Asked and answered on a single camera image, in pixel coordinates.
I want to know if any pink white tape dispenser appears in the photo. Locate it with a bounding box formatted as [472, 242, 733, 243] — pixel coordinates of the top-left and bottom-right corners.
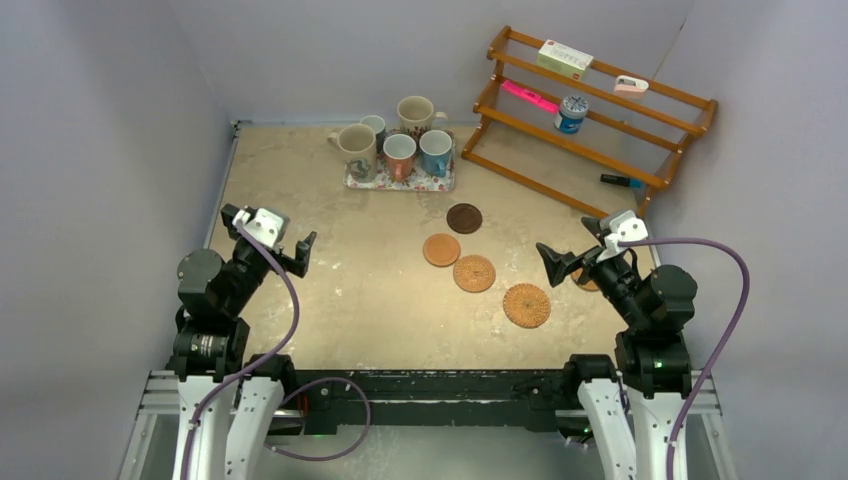
[613, 75, 650, 101]

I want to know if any wooden rack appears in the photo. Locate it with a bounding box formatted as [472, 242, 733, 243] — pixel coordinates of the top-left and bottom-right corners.
[460, 25, 719, 220]

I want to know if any blue mug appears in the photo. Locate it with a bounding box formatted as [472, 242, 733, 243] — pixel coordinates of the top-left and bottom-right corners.
[419, 130, 453, 178]

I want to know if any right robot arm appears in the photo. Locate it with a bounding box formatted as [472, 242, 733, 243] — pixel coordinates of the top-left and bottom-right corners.
[536, 243, 697, 479]

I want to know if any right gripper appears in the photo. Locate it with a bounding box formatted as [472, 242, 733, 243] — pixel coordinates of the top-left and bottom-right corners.
[537, 216, 649, 326]

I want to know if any black aluminium base frame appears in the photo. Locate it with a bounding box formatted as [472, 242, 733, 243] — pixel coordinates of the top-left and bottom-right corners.
[119, 369, 740, 479]

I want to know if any light wooden coaster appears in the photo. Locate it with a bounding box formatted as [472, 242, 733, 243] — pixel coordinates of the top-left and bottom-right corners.
[422, 233, 461, 267]

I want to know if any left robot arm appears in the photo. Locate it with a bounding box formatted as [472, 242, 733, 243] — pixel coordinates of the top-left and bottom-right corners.
[168, 221, 317, 479]

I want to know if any black blue marker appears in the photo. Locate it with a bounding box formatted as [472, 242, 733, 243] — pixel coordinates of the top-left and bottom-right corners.
[600, 174, 643, 189]

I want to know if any tall beige mug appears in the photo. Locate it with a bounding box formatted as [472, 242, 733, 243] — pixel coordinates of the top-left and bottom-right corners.
[397, 95, 449, 140]

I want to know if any white green box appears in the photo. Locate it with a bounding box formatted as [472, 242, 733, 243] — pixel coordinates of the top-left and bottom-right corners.
[535, 39, 594, 81]

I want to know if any pink mug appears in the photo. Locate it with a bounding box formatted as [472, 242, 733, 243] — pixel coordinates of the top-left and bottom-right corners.
[383, 133, 417, 182]

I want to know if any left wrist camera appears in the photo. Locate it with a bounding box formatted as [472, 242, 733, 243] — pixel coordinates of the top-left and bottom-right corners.
[230, 207, 290, 250]

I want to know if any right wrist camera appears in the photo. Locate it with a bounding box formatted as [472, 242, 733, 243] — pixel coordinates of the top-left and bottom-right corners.
[581, 210, 649, 261]

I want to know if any dark wooden coaster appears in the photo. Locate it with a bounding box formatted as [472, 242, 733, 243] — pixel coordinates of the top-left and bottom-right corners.
[446, 203, 483, 234]

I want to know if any woven rattan coaster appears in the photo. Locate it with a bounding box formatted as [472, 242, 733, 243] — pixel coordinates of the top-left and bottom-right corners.
[453, 255, 496, 293]
[503, 283, 551, 329]

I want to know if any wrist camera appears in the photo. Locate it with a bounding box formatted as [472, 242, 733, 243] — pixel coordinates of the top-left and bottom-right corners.
[581, 210, 649, 261]
[230, 207, 290, 250]

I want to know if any orange coaster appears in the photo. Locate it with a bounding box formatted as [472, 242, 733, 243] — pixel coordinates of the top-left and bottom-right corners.
[571, 269, 599, 292]

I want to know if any pink highlighter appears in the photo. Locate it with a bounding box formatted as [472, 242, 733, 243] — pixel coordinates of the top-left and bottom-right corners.
[501, 79, 559, 114]

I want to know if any beige mug with pattern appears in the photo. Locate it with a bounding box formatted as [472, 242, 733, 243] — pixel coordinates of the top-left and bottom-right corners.
[328, 123, 377, 182]

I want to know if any blue white jar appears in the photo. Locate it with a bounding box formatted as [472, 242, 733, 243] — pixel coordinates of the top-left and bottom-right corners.
[554, 95, 589, 134]

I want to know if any floral tray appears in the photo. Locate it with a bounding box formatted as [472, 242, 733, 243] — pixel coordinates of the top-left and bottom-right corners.
[343, 129, 457, 193]

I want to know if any small grey mug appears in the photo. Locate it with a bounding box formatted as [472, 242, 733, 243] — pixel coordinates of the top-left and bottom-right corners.
[360, 115, 387, 154]

